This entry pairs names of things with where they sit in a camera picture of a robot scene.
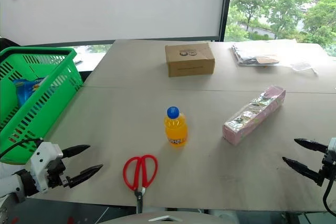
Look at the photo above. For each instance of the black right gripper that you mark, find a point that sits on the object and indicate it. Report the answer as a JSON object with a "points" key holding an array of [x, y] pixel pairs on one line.
{"points": [[330, 166]]}

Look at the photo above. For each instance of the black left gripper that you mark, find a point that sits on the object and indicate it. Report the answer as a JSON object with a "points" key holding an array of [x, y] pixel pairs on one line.
{"points": [[56, 170]]}

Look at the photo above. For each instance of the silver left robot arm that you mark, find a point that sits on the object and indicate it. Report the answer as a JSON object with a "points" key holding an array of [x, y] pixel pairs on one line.
{"points": [[11, 183]]}

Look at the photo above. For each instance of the green plastic basket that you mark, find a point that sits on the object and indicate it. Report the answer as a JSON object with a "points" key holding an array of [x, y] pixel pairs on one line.
{"points": [[39, 108]]}

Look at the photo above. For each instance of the long pink snack package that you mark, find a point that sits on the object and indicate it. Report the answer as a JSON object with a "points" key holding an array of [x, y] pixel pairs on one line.
{"points": [[253, 115]]}

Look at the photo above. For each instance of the small clear plastic bag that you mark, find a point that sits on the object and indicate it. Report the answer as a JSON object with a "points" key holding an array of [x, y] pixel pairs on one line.
{"points": [[303, 66]]}

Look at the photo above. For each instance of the blue snack bag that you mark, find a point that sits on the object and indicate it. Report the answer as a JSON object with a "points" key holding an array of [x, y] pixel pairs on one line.
{"points": [[25, 89]]}

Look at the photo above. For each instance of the orange soda bottle blue cap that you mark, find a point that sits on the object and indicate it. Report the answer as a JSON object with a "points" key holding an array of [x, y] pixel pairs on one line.
{"points": [[176, 132]]}

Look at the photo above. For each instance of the stack of clear plastic bags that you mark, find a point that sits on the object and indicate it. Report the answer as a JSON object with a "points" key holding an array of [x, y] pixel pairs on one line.
{"points": [[252, 56]]}

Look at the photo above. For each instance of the brown cardboard box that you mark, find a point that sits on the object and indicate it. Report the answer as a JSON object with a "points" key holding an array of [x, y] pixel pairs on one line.
{"points": [[190, 62]]}

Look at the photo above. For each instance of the green trees outside window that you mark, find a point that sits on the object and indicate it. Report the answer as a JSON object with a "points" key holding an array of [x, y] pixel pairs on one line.
{"points": [[283, 6]]}

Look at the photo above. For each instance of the white roller blind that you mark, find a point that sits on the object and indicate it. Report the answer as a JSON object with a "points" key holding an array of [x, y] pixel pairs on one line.
{"points": [[110, 6]]}

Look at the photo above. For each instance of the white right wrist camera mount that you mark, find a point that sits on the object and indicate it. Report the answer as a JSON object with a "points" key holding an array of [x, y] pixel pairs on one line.
{"points": [[333, 145]]}

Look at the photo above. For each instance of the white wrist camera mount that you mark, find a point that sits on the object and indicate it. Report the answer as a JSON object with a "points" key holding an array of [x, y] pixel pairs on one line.
{"points": [[333, 145], [42, 163]]}

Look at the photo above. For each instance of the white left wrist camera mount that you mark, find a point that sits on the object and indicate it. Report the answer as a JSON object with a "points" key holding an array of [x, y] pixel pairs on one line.
{"points": [[42, 163]]}

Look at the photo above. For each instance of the black window frame post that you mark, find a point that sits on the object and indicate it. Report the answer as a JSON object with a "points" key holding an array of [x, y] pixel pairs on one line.
{"points": [[225, 6]]}

